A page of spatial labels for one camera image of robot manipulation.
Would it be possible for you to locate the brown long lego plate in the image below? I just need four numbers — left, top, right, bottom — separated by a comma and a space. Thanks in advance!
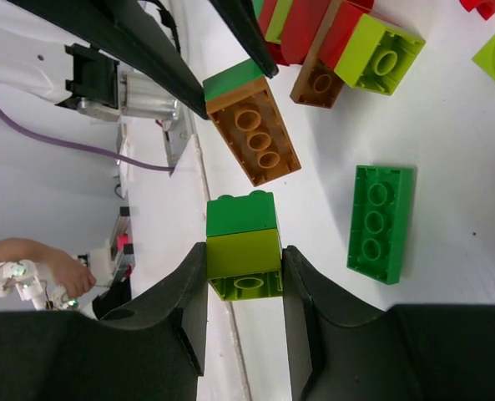
206, 78, 301, 187

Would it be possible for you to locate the small red arch lego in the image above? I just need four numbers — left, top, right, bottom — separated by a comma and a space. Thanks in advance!
458, 0, 495, 21

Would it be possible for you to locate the lime rounded lego brick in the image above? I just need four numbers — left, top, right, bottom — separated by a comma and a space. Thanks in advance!
265, 0, 293, 44

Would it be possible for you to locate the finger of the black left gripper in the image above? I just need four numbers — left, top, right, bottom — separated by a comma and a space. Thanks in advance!
210, 0, 279, 79
13, 0, 208, 119

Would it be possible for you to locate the lime square lego brick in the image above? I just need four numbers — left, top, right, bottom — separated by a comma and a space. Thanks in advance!
206, 228, 283, 302

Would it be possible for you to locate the green rounded lego brick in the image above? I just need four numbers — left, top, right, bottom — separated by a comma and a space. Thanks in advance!
203, 58, 264, 102

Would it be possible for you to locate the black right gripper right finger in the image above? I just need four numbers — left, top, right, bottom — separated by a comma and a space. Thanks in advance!
282, 246, 495, 400

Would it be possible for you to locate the tan thin lego plate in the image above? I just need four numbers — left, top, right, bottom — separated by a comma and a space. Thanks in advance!
290, 1, 343, 109

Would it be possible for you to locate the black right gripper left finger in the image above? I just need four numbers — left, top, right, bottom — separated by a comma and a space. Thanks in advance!
0, 242, 208, 400

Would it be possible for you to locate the red lego brick mid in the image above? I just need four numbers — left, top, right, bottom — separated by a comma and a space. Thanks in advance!
318, 0, 375, 70

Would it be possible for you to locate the person hand in background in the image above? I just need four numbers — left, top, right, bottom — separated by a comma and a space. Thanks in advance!
0, 238, 96, 299

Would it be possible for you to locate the lime lego brick mid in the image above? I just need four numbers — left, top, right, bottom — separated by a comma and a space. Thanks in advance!
334, 14, 426, 95

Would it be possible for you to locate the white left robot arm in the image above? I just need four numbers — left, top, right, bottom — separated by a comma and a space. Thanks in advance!
0, 1, 206, 121

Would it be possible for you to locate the green long lego brick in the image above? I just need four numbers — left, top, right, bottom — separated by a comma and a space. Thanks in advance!
346, 165, 416, 285

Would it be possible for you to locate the green square lego brick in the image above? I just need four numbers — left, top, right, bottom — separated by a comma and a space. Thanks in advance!
206, 190, 278, 237

